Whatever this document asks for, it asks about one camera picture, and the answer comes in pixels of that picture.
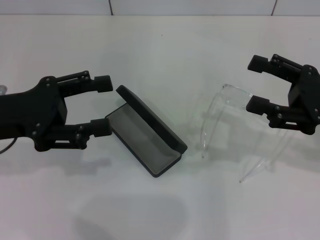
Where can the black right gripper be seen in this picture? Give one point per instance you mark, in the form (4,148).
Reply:
(303,95)

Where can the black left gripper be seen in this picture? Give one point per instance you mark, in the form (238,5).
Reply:
(30,112)

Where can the clear plastic glasses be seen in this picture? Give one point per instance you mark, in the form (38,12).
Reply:
(235,96)

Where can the black glasses case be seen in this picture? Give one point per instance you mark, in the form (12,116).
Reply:
(140,130)

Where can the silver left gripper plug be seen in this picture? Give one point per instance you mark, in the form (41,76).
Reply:
(2,89)

